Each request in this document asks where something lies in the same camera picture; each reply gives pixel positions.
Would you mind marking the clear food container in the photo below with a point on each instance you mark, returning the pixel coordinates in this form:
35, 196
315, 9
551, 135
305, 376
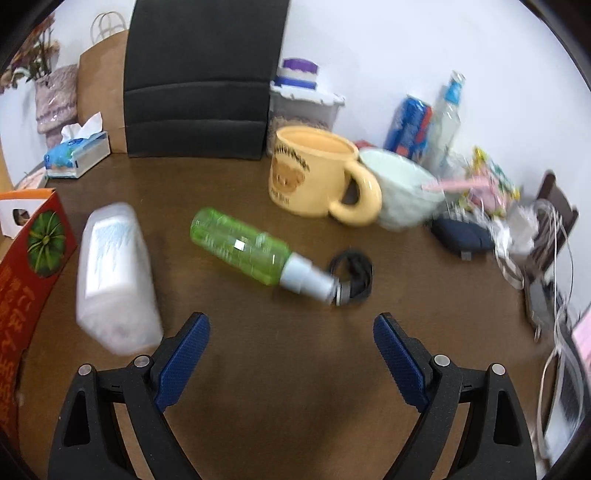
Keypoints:
300, 115

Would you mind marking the white charging dock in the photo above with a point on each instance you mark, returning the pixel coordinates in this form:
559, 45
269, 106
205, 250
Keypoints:
519, 221

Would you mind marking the dried pink flowers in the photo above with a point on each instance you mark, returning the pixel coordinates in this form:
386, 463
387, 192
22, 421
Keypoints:
37, 55

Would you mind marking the pale green bowl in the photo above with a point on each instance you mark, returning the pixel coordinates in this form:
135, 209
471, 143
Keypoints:
401, 198

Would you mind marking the clear cotton swab box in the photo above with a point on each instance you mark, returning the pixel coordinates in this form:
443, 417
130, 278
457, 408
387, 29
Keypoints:
115, 277

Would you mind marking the dark wooden chair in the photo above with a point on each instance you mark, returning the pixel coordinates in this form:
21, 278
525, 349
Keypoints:
556, 194

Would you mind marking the grey laptop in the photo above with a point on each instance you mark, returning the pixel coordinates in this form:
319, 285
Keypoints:
570, 392

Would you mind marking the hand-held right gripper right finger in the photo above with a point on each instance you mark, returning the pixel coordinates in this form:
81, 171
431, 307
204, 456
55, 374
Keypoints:
399, 360

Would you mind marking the purple white round jar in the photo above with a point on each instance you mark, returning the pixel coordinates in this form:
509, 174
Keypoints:
298, 74

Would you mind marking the clear plastic bottle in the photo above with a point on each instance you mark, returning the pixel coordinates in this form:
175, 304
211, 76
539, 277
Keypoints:
443, 124

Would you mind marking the white printed box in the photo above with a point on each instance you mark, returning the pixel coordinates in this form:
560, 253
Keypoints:
34, 181

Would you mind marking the pink soft toy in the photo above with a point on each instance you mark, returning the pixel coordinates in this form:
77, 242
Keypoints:
489, 201

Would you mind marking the pink stick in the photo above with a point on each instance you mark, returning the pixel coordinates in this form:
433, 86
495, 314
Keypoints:
457, 184

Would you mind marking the orange cardboard box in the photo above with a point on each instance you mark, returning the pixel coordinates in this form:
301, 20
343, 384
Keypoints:
32, 286

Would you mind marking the black paper bag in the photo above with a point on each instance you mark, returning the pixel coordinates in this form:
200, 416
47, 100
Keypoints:
198, 92

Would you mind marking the colourful snack packet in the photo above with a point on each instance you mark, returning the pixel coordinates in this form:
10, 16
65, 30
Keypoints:
489, 170

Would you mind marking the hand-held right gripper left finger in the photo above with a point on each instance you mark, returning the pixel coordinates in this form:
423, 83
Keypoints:
182, 360

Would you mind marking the blue tissue pack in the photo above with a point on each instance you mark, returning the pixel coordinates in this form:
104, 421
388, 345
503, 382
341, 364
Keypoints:
78, 157

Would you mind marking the brown paper bag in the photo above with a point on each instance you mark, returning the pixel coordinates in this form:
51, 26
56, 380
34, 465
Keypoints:
101, 92

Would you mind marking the blue soda can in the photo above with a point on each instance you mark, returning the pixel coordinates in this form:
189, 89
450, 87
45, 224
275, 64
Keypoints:
408, 124

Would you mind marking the dark zip pouch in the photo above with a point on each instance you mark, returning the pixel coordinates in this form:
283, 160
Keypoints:
461, 235

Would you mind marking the green spray bottle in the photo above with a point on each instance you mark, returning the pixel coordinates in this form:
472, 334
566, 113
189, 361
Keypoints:
240, 247

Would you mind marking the yellow bear mug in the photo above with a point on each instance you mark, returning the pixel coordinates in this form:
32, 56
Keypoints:
300, 184

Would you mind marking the pink vase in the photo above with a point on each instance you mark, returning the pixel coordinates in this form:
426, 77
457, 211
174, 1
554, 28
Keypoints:
55, 101

